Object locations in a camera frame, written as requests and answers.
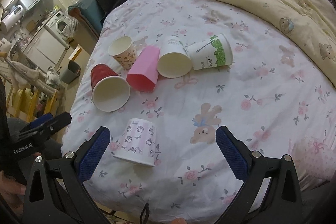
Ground white cup with pink print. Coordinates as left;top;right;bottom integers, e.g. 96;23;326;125
114;118;157;167

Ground red ribbed paper cup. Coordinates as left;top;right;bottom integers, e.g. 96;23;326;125
90;64;130;112

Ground pink faceted cup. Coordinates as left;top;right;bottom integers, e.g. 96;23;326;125
126;46;160;93

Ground cream patterned paper cup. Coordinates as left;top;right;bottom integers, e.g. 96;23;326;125
108;36;137;71

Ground white cup with green print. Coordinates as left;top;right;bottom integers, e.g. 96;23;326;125
187;34;233;71

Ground plain white paper cup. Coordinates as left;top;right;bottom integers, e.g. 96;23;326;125
157;36;193;79

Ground person's left hand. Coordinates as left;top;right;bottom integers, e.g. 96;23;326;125
0;170;26;216

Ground yellow wooden rack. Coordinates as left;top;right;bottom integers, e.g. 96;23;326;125
1;78;62;122

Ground grey waste bin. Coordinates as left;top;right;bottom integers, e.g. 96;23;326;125
60;60;81;84

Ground white kitchen cabinets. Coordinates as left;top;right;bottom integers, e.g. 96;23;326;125
23;27;70;72

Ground white floral bed sheet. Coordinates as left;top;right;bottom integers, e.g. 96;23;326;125
62;0;335;223

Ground pink bow pillow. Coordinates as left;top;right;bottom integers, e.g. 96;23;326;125
289;137;335;181

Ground white washing machine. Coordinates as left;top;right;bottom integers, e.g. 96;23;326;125
45;10;70;47

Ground black cable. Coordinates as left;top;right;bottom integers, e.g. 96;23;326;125
139;202;150;224

